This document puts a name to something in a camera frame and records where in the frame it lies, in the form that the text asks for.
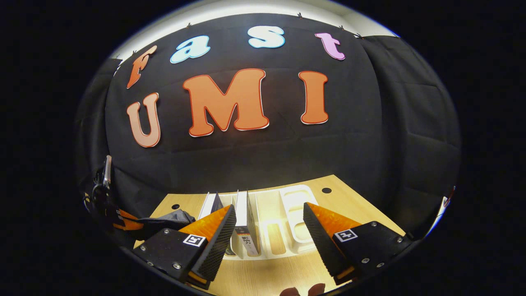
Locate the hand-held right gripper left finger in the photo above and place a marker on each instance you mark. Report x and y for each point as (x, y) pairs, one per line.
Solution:
(218, 246)

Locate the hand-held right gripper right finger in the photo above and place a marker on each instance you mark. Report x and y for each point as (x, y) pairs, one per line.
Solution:
(320, 242)

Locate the blue cover book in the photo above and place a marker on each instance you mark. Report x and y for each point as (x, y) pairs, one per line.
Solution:
(207, 203)

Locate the grey cover book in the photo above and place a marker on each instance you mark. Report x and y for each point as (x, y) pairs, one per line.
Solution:
(250, 222)

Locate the white plastic bookshelf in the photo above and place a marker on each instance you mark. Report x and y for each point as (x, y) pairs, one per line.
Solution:
(296, 197)

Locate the grey black schoolbag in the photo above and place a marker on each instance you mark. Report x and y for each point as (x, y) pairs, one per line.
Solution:
(168, 222)

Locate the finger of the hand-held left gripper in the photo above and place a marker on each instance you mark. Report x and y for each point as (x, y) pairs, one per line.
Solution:
(125, 221)

